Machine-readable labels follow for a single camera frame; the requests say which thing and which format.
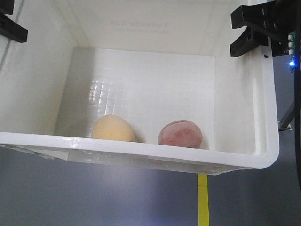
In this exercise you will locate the white plastic Totelife tote box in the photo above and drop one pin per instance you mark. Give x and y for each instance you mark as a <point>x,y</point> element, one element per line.
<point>149,62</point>

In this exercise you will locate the pink bun toy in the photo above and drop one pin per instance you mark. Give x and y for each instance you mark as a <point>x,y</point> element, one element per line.
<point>182,133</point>

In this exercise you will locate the cream yellow bun toy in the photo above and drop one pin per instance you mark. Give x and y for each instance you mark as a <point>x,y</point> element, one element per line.
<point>111,127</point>

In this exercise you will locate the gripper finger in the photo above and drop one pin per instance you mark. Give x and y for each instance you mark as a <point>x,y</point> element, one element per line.
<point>7,6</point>
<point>11,30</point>

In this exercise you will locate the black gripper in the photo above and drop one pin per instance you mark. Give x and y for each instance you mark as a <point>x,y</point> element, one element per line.
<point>278,17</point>

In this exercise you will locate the green circuit board blue LED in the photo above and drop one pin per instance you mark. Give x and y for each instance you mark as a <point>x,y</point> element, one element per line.
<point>291,50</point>

